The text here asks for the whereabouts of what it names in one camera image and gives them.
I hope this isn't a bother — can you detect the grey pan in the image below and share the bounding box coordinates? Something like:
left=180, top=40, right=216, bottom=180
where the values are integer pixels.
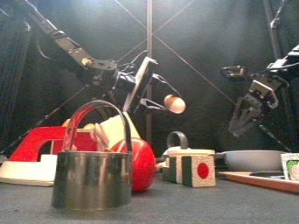
left=214, top=150, right=288, bottom=172

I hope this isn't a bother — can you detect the metal bucket with handle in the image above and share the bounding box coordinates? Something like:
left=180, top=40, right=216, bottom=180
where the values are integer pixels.
left=51, top=100, right=135, bottom=212

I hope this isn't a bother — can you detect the beige egg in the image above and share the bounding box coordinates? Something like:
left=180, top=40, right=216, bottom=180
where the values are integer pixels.
left=163, top=94, right=187, bottom=115

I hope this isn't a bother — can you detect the red apple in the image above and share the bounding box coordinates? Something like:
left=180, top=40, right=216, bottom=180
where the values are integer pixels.
left=110, top=137, right=158, bottom=193

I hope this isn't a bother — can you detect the wooden board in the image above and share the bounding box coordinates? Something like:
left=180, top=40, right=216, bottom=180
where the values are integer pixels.
left=218, top=171, right=299, bottom=194

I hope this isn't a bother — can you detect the white framed picture card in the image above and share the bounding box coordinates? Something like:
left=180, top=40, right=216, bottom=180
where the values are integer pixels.
left=280, top=152, right=299, bottom=182

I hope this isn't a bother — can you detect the cream flat board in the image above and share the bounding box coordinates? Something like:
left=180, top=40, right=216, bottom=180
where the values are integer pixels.
left=98, top=111, right=142, bottom=147

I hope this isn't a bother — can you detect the vertical metal frame pole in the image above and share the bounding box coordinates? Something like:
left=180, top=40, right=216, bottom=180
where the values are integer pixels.
left=144, top=0, right=155, bottom=144

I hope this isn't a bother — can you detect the white block with red dot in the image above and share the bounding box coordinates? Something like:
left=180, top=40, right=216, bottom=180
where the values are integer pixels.
left=162, top=154, right=218, bottom=188

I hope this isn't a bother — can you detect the red and white toy appliance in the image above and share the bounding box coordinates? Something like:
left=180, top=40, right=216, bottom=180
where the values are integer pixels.
left=0, top=125, right=99, bottom=188

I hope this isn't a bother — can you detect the black flat item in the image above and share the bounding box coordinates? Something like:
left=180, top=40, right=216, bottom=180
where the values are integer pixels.
left=248, top=171, right=286, bottom=178

